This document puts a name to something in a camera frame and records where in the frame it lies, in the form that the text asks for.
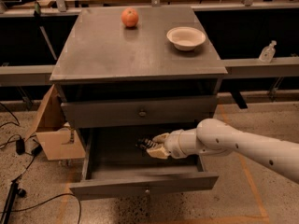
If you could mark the white paper bowl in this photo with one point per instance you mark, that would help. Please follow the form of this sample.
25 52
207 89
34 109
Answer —
186 38

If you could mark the grey wooden drawer cabinet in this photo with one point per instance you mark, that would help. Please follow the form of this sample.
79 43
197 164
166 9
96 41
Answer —
103 60

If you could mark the grey metal rail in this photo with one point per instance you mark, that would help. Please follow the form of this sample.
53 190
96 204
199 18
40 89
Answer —
41 75

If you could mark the orange fruit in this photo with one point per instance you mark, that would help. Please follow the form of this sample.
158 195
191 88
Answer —
129 17

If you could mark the black tripod leg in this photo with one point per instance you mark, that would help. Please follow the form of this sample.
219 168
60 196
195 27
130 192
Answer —
14 191

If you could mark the open grey middle drawer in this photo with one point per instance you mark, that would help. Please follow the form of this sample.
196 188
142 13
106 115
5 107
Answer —
115 167

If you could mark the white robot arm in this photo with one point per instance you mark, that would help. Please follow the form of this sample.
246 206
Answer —
214 137

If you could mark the clear sanitizer bottle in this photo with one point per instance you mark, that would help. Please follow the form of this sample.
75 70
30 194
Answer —
268 52

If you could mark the brown cardboard box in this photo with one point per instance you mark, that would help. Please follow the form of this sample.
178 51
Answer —
58 140

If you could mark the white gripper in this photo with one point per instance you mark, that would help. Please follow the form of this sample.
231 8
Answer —
172 144

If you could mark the closed grey top drawer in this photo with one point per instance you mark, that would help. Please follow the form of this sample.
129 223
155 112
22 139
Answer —
112 113

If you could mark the black power adapter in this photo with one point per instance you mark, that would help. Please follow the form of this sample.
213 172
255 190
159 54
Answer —
20 146

